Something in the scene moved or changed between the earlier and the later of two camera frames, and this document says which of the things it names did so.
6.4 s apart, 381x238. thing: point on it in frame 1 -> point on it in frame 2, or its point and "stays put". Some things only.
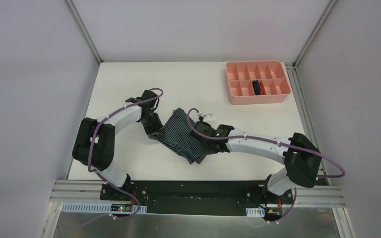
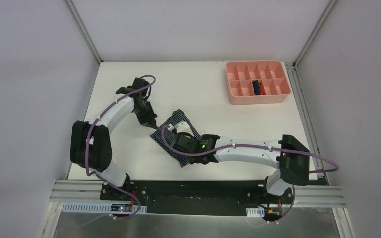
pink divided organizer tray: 240,75 stays put
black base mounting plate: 200,198 stays put
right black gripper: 206,144 -> 175,140
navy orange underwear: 258,88 stays put
